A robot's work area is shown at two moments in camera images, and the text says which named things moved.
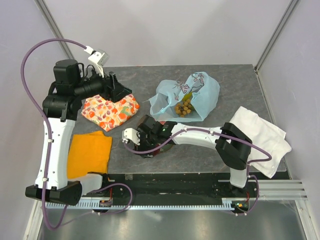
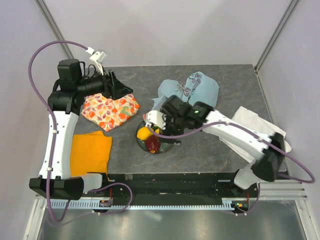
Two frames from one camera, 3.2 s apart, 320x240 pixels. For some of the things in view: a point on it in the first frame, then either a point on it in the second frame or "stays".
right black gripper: [142, 146] to [167, 131]
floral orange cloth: [108, 114] stays
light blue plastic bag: [205, 91] stays
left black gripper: [113, 90] stays
